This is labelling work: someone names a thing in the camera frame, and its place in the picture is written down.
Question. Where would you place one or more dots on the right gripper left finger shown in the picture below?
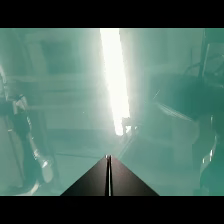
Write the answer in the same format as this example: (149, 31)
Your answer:
(93, 183)

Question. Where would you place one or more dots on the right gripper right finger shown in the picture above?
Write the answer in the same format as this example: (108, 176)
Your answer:
(128, 183)

